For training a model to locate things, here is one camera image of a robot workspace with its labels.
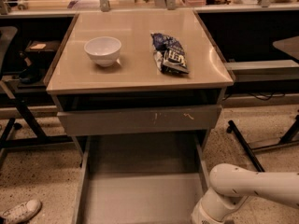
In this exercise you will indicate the white bowl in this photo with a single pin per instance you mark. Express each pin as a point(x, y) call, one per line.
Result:
point(104, 50)

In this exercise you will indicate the grey drawer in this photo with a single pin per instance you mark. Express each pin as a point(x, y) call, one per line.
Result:
point(146, 178)
point(140, 120)

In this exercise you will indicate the grey top drawer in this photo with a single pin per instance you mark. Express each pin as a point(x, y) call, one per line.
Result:
point(140, 120)

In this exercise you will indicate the grey drawer cabinet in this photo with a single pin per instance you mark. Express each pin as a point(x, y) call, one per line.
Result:
point(75, 83)

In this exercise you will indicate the white sneaker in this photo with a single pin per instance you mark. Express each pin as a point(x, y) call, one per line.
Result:
point(21, 212)

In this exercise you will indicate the blue chip bag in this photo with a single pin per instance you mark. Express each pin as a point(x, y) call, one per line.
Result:
point(168, 54)

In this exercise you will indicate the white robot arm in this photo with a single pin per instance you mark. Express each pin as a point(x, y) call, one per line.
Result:
point(230, 186)

